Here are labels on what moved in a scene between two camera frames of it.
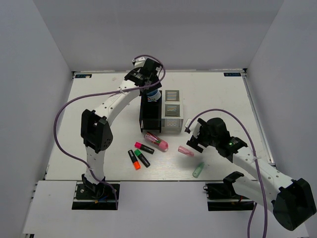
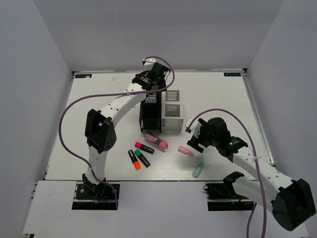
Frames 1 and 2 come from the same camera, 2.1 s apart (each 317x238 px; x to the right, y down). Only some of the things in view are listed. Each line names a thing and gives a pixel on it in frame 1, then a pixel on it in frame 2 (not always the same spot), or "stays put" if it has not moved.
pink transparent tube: (184, 150) stays put
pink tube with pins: (156, 142) stays put
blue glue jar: (154, 95) to (151, 99)
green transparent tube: (197, 170) stays put
